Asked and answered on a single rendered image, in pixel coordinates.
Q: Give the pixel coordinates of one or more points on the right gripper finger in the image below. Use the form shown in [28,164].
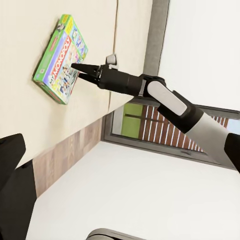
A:
[90,78]
[94,70]

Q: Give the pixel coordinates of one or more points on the board game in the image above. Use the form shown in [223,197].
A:
[55,73]

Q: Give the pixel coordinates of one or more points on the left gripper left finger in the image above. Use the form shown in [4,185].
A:
[12,149]

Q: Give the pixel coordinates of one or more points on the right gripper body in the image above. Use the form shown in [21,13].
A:
[113,80]

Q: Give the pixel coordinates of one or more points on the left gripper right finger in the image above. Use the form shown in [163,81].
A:
[232,149]

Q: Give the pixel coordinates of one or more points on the door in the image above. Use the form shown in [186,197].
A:
[137,124]

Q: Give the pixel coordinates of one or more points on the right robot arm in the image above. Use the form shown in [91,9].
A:
[202,129]

